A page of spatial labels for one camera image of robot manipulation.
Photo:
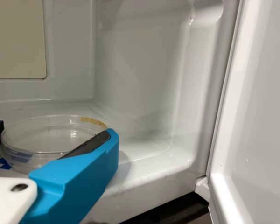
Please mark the incubator door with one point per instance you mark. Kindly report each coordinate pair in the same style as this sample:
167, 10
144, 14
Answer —
259, 116

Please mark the white incubator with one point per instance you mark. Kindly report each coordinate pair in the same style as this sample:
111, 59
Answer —
142, 70

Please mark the petri dish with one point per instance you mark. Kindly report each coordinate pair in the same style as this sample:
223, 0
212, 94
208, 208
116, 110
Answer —
37, 140

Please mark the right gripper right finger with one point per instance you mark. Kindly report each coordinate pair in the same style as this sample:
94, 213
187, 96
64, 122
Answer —
79, 177

